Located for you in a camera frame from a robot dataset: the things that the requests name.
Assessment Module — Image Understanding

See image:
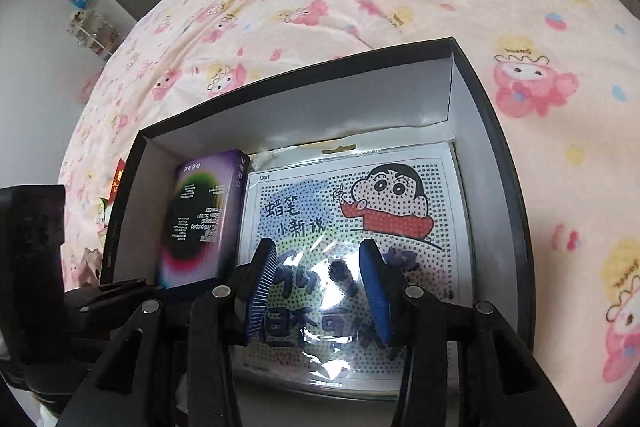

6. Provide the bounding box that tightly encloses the red packet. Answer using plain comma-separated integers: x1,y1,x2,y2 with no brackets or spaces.
111,158,127,198

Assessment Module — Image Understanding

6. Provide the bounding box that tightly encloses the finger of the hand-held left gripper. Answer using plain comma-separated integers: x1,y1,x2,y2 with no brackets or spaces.
64,278,163,348

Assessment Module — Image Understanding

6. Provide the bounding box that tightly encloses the white wire rack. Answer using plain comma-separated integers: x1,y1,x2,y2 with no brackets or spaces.
67,9,122,60

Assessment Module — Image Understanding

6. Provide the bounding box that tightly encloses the purple packet box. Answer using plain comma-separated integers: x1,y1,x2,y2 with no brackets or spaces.
156,149,251,305

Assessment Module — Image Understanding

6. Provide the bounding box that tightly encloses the cartoon bead art kit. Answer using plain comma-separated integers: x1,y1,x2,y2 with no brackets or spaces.
234,142,473,395

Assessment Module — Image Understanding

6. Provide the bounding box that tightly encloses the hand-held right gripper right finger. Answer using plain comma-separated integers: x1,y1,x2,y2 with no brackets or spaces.
357,238,581,427

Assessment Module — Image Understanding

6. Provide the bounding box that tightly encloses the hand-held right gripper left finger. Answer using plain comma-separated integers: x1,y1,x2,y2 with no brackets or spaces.
57,237,278,427

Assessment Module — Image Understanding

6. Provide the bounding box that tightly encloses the black cardboard box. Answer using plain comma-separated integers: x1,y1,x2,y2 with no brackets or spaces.
98,37,537,400

